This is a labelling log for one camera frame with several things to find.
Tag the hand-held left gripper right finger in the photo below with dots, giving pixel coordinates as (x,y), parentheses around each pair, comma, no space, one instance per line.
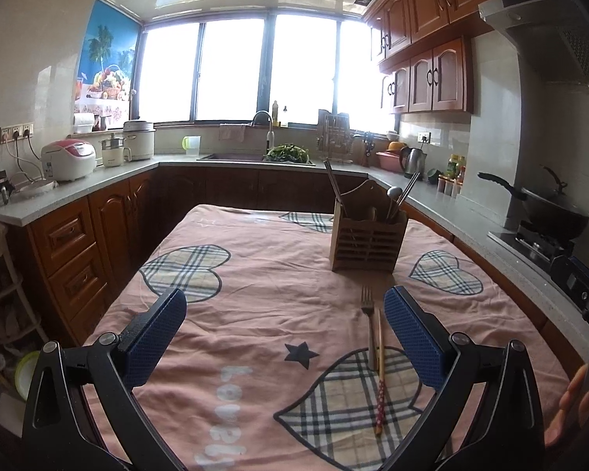
(412,336)

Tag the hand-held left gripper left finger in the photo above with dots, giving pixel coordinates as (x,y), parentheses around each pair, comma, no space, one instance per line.
(159,338)

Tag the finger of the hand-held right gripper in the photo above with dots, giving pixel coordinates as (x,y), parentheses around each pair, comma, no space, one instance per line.
(572,279)

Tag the large metal fork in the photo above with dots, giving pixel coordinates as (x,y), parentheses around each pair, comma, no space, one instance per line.
(369,326)

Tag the red patterned wooden chopstick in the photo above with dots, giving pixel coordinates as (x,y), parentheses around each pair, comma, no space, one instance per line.
(382,378)

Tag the wooden utensil holder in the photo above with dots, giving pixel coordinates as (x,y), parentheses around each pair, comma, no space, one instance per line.
(368,248)

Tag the metal spoon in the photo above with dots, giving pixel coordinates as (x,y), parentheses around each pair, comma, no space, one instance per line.
(392,191)

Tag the person's right hand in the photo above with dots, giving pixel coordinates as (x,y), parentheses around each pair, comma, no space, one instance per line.
(572,412)

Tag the gas stove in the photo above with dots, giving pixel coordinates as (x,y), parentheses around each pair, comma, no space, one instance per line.
(535,248)

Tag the black wok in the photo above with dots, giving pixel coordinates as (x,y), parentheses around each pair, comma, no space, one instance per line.
(554,211)

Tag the pink tablecloth with plaid hearts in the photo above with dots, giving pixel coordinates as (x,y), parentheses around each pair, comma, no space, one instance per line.
(255,304)

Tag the wooden lower cabinets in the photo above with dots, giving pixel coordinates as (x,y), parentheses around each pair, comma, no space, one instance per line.
(108,235)

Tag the wooden cabinets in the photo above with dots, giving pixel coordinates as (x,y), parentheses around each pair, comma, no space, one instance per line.
(432,24)
(108,235)

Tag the grey kitchen countertop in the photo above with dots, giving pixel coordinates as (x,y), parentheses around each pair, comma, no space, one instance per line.
(451,216)

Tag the pale wooden spoon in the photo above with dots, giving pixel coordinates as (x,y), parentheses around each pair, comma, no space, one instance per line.
(371,212)

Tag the green rimmed plate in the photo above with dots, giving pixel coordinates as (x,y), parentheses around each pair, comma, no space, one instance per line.
(27,373)

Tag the row of seasoning shakers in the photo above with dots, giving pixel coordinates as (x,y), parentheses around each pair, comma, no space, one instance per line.
(449,186)

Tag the dark green cup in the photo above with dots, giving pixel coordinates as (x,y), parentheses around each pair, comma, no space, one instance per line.
(433,174)

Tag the yellow lid condiment bottle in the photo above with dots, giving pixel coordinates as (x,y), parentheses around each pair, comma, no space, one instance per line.
(452,167)

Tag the white storage rack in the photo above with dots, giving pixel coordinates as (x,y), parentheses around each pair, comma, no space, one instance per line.
(5,279)

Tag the steel electric kettle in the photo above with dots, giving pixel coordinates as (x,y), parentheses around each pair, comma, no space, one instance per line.
(413,163)

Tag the pink plastic basin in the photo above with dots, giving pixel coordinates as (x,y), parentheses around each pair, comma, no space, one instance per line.
(388,162)

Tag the knife block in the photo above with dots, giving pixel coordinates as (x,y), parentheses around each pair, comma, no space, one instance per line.
(369,149)

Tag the small white electric pot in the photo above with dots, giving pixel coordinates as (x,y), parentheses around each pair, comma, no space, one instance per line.
(114,152)

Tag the large white cooking pot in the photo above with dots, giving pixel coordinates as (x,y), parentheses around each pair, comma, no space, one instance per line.
(139,142)

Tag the white and pink rice cooker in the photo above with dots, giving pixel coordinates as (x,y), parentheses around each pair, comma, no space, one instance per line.
(68,161)

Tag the metal dish rack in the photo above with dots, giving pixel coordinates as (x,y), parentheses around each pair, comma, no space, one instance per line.
(336,135)

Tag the pink hanging dishcloth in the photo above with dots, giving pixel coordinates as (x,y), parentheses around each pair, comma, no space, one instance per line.
(233,132)

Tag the small black gadget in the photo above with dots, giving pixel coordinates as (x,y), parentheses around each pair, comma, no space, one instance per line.
(1,186)

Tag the green leafy vegetables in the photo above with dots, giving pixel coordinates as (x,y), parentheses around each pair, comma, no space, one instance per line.
(288,153)

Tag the chrome sink faucet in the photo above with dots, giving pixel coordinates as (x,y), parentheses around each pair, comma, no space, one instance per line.
(269,130)

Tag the range hood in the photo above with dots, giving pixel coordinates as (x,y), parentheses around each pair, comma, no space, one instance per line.
(549,29)

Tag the yellow dish soap bottle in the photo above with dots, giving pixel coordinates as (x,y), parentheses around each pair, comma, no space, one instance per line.
(275,114)

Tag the kitchen window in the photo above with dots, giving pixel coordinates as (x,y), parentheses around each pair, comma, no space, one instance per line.
(235,68)

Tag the wooden upper cabinets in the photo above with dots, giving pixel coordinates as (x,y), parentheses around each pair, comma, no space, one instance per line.
(432,24)

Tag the triple wall power outlet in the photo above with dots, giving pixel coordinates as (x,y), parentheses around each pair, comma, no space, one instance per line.
(16,133)

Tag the tropical fruit wall poster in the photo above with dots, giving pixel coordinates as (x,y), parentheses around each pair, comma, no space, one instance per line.
(108,59)

